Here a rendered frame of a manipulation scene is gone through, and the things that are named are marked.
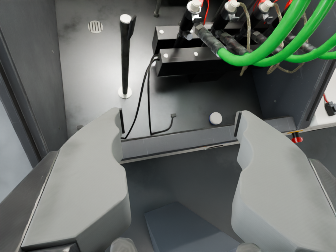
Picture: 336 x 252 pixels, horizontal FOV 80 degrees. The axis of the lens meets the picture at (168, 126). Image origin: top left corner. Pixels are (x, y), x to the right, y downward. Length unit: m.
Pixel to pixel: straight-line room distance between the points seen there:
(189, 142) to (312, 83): 0.34
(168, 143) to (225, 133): 0.15
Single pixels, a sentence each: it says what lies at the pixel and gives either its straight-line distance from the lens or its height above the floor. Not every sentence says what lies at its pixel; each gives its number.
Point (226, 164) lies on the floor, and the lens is 1.60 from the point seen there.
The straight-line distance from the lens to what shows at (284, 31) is 0.24.
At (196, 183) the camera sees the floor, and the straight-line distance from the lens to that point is 1.51.
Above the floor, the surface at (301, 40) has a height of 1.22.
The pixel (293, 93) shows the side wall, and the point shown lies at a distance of 0.67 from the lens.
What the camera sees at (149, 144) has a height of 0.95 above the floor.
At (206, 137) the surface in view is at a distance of 0.52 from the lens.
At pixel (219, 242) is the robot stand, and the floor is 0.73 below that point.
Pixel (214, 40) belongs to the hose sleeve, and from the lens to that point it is 0.36.
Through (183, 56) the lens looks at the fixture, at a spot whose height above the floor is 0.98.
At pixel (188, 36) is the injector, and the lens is 0.47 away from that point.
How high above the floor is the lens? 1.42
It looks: 74 degrees down
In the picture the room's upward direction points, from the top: 47 degrees clockwise
